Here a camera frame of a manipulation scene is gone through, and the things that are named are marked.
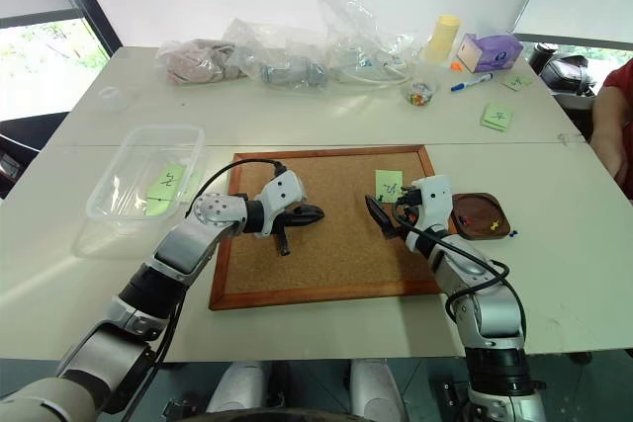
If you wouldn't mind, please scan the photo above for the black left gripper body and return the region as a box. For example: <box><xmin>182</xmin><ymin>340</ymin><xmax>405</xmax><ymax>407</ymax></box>
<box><xmin>269</xmin><ymin>205</ymin><xmax>306</xmax><ymax>258</ymax></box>

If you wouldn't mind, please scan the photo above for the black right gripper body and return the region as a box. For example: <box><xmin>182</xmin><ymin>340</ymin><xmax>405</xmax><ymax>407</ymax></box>
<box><xmin>394</xmin><ymin>196</ymin><xmax>423</xmax><ymax>234</ymax></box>

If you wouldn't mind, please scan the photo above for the green sticky note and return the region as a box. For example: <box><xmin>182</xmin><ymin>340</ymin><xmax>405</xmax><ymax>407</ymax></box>
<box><xmin>146</xmin><ymin>162</ymin><xmax>192</xmax><ymax>201</ymax></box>
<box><xmin>501</xmin><ymin>73</ymin><xmax>534</xmax><ymax>93</ymax></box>
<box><xmin>374</xmin><ymin>169</ymin><xmax>405</xmax><ymax>204</ymax></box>
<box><xmin>144</xmin><ymin>197</ymin><xmax>180</xmax><ymax>218</ymax></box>

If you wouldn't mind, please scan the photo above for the dark wooden tray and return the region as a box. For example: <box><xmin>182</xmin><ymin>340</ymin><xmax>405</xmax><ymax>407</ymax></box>
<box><xmin>450</xmin><ymin>192</ymin><xmax>513</xmax><ymax>242</ymax></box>

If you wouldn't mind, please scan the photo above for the clear jar of pushpins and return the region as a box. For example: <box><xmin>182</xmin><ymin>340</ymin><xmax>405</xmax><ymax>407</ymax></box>
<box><xmin>406</xmin><ymin>76</ymin><xmax>441</xmax><ymax>108</ymax></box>

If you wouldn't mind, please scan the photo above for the green sticky note pad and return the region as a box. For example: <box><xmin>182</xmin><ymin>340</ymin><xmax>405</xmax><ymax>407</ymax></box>
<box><xmin>479</xmin><ymin>102</ymin><xmax>514</xmax><ymax>132</ymax></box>

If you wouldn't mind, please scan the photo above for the purple tissue box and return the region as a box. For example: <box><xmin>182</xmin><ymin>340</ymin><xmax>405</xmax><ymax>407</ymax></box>
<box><xmin>455</xmin><ymin>32</ymin><xmax>524</xmax><ymax>74</ymax></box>

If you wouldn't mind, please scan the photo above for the clear plastic box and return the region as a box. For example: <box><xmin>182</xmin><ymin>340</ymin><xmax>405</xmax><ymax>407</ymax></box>
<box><xmin>84</xmin><ymin>124</ymin><xmax>207</xmax><ymax>226</ymax></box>

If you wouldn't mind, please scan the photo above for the wood framed cork board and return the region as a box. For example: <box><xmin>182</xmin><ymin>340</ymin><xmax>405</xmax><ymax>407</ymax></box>
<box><xmin>208</xmin><ymin>143</ymin><xmax>459</xmax><ymax>312</ymax></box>

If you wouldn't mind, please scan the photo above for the blue whiteboard marker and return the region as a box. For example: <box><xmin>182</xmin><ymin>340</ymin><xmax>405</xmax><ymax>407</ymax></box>
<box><xmin>449</xmin><ymin>72</ymin><xmax>495</xmax><ymax>93</ymax></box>

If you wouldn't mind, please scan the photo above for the plastic bag with grey item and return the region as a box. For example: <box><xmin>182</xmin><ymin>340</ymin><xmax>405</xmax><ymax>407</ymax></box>
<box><xmin>222</xmin><ymin>18</ymin><xmax>330</xmax><ymax>93</ymax></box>

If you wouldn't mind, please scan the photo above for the white robot left leg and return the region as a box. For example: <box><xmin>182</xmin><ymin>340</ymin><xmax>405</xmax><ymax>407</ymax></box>
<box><xmin>206</xmin><ymin>361</ymin><xmax>269</xmax><ymax>416</ymax></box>

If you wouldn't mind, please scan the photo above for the white robot leg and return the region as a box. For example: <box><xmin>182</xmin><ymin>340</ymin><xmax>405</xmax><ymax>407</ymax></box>
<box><xmin>349</xmin><ymin>358</ymin><xmax>408</xmax><ymax>422</ymax></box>
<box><xmin>206</xmin><ymin>361</ymin><xmax>269</xmax><ymax>416</ymax></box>

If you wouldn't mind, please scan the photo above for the yellow paper cup stack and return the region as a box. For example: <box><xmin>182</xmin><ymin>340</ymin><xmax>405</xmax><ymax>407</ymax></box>
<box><xmin>420</xmin><ymin>14</ymin><xmax>462</xmax><ymax>65</ymax></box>

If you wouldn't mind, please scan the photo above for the white robot right leg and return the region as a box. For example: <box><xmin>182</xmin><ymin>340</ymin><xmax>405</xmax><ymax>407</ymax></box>
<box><xmin>349</xmin><ymin>358</ymin><xmax>408</xmax><ymax>422</ymax></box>

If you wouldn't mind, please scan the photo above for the black bag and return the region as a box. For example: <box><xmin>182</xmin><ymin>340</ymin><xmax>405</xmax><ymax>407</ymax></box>
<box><xmin>526</xmin><ymin>41</ymin><xmax>600</xmax><ymax>112</ymax></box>

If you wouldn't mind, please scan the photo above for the plastic bag with pink cloth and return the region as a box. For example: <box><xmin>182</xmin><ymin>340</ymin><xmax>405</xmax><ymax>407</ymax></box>
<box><xmin>155</xmin><ymin>38</ymin><xmax>248</xmax><ymax>86</ymax></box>

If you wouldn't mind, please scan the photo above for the person in red shirt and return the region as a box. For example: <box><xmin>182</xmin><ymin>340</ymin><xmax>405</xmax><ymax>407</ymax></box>
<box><xmin>590</xmin><ymin>58</ymin><xmax>633</xmax><ymax>202</ymax></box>

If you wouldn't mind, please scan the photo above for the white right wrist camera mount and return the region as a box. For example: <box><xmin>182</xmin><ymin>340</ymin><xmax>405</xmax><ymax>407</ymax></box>
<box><xmin>410</xmin><ymin>174</ymin><xmax>455</xmax><ymax>233</ymax></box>

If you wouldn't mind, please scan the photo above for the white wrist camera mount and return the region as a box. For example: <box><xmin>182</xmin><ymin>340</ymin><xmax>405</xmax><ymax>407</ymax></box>
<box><xmin>410</xmin><ymin>174</ymin><xmax>455</xmax><ymax>233</ymax></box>
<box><xmin>255</xmin><ymin>171</ymin><xmax>307</xmax><ymax>239</ymax></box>

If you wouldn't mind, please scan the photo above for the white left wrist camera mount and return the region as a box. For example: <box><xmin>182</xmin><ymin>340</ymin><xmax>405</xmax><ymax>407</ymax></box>
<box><xmin>255</xmin><ymin>171</ymin><xmax>307</xmax><ymax>239</ymax></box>

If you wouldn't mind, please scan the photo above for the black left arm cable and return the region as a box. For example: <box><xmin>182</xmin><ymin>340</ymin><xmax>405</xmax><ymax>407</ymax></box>
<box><xmin>121</xmin><ymin>158</ymin><xmax>287</xmax><ymax>418</ymax></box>

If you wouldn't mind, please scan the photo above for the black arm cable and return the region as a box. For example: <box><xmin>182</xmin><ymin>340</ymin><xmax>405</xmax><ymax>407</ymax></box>
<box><xmin>393</xmin><ymin>204</ymin><xmax>528</xmax><ymax>339</ymax></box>
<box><xmin>121</xmin><ymin>158</ymin><xmax>287</xmax><ymax>418</ymax></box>

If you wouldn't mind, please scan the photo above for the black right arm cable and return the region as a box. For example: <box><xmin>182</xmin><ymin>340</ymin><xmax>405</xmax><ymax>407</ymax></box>
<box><xmin>393</xmin><ymin>204</ymin><xmax>528</xmax><ymax>339</ymax></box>

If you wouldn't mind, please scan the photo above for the plastic bag with white cable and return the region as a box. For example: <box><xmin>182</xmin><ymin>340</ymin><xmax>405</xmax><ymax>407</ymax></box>
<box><xmin>317</xmin><ymin>0</ymin><xmax>421</xmax><ymax>88</ymax></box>

